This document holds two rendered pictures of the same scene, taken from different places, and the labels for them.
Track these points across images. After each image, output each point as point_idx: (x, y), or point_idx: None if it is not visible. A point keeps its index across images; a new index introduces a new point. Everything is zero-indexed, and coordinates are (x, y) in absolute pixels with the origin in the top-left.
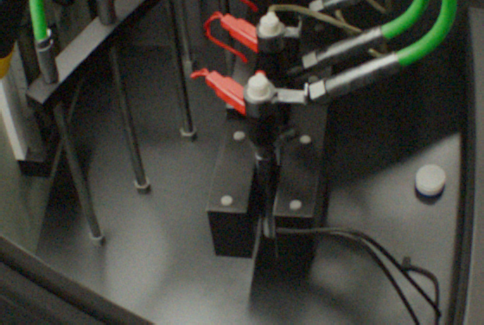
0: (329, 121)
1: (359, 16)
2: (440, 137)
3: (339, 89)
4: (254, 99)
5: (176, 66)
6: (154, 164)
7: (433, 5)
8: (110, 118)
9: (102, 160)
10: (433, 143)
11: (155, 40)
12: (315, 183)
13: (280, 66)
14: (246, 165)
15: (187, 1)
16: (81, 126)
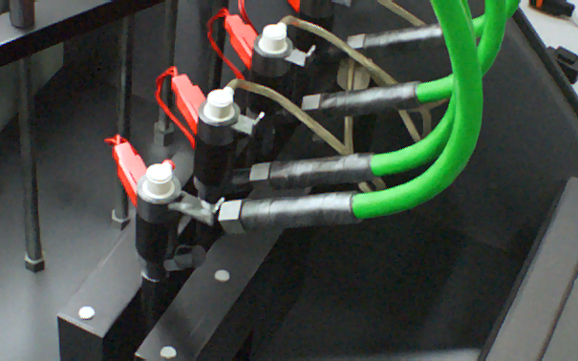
0: (276, 265)
1: (400, 144)
2: (448, 345)
3: (257, 220)
4: (146, 195)
5: (119, 125)
6: (63, 240)
7: (515, 159)
8: (37, 163)
9: (2, 210)
10: (434, 349)
11: (137, 88)
12: (206, 335)
13: (218, 166)
14: (133, 279)
15: (185, 49)
16: None
